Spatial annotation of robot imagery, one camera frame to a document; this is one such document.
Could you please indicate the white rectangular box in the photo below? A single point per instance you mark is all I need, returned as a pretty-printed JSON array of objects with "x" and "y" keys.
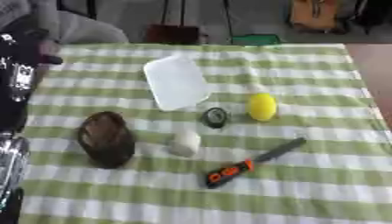
[{"x": 176, "y": 83}]

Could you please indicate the person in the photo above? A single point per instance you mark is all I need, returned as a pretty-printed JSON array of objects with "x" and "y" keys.
[{"x": 81, "y": 27}]

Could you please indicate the brown bag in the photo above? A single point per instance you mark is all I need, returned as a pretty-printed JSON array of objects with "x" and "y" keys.
[{"x": 172, "y": 34}]

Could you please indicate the green flat object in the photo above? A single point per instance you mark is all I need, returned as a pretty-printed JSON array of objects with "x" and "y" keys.
[{"x": 256, "y": 39}]

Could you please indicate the brown oval brush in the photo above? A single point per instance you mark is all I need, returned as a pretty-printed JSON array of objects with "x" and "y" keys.
[{"x": 106, "y": 140}]

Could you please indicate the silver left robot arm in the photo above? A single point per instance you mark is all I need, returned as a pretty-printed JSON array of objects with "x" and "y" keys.
[{"x": 11, "y": 163}]

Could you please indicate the yellow toy lemon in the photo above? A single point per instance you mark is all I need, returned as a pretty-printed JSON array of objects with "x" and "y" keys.
[{"x": 262, "y": 106}]

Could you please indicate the yellow bag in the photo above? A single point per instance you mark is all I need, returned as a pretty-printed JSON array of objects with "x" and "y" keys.
[{"x": 316, "y": 13}]

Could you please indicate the white cylinder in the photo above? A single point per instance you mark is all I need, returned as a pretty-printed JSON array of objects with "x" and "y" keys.
[{"x": 185, "y": 143}]

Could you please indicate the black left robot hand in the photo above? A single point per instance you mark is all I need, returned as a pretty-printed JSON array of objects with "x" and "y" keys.
[{"x": 15, "y": 52}]

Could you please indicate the black bag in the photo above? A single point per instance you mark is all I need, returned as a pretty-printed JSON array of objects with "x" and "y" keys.
[{"x": 372, "y": 11}]

